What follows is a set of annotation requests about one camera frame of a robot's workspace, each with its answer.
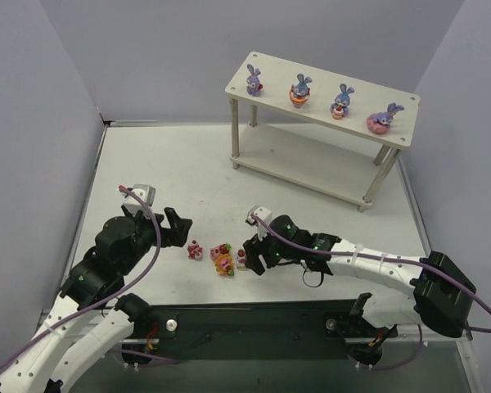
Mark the purple bunny on pink donut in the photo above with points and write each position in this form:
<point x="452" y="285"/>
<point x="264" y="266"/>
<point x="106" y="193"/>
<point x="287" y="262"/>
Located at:
<point x="380" y="123"/>

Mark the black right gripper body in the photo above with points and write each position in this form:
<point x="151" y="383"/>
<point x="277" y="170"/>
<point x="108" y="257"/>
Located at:
<point x="260" y="254"/>

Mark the purple bunny holding cupcake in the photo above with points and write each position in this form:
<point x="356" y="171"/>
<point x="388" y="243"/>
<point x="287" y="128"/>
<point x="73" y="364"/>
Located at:
<point x="340" y="107"/>

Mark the white strawberry cake slice toy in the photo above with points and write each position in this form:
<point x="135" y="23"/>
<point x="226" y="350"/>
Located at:
<point x="241" y="259"/>

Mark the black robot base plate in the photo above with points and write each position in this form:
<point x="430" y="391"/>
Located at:
<point x="297" y="330"/>

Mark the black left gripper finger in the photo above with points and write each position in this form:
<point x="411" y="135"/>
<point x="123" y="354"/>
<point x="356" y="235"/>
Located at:
<point x="174" y="220"/>
<point x="177" y="233"/>

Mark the small purple bunny toy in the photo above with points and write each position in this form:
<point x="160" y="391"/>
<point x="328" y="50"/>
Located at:
<point x="253" y="85"/>

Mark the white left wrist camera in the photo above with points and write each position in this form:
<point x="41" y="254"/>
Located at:
<point x="138" y="198"/>

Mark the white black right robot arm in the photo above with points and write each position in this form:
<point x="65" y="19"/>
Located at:
<point x="430" y="290"/>

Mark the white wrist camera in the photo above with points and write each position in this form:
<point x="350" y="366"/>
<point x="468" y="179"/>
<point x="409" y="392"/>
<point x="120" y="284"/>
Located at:
<point x="138" y="198"/>
<point x="259" y="217"/>

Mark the pink bear strawberry toy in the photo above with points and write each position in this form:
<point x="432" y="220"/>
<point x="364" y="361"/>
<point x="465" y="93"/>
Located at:
<point x="195" y="250"/>

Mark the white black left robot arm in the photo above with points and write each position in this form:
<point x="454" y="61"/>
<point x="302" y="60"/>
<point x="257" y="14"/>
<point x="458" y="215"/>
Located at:
<point x="94" y="309"/>

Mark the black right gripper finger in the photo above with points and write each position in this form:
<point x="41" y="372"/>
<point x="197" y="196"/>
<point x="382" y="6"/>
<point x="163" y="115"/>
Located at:
<point x="254" y="263"/>
<point x="252" y="247"/>

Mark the pink bear yellow flower toy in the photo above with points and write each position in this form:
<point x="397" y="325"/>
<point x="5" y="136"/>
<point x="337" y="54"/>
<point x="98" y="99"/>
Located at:
<point x="224" y="265"/>

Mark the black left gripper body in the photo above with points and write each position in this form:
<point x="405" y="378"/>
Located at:
<point x="164" y="228"/>

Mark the pink strawberry cake toy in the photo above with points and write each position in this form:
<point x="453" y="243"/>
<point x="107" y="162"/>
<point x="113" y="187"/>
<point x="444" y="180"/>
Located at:
<point x="217" y="251"/>

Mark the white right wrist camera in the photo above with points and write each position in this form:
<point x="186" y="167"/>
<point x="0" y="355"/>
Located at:
<point x="259" y="217"/>

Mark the light wooden two-tier shelf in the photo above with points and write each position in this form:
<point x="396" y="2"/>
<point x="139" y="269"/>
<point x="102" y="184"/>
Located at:
<point x="306" y="146"/>

